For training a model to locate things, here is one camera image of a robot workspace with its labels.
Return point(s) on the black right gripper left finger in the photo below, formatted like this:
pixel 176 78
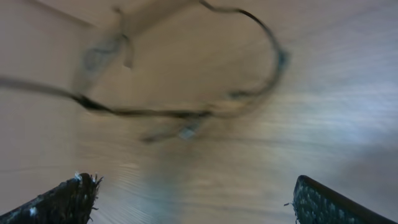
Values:
pixel 71 202

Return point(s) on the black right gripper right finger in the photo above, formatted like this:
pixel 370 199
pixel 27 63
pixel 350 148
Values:
pixel 315 203

